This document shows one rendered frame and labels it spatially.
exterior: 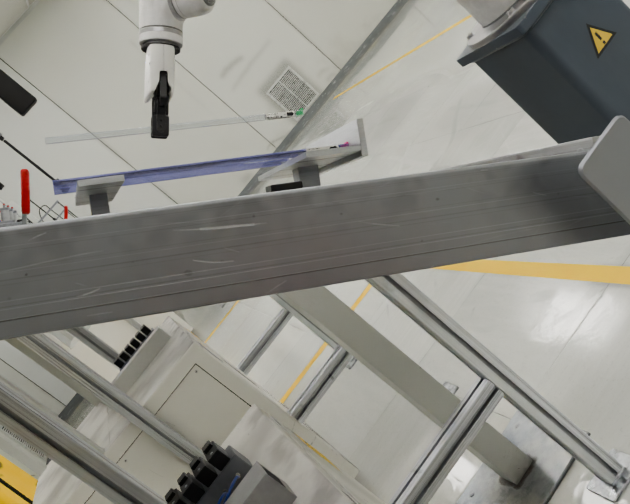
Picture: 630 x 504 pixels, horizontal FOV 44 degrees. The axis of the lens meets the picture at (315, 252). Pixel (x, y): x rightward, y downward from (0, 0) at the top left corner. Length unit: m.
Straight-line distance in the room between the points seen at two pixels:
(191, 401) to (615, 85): 1.23
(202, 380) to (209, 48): 7.15
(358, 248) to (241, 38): 8.52
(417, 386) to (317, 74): 7.72
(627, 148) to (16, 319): 0.38
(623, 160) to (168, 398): 1.57
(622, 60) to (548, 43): 0.13
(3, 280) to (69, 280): 0.03
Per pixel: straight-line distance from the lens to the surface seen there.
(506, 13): 1.25
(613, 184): 0.52
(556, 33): 1.23
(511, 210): 0.53
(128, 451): 1.98
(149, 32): 1.56
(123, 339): 5.50
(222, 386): 1.97
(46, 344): 1.89
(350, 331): 1.47
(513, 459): 1.66
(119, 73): 8.74
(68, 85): 8.71
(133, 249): 0.46
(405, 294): 1.27
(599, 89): 1.25
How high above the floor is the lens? 0.95
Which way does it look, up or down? 13 degrees down
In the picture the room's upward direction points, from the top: 50 degrees counter-clockwise
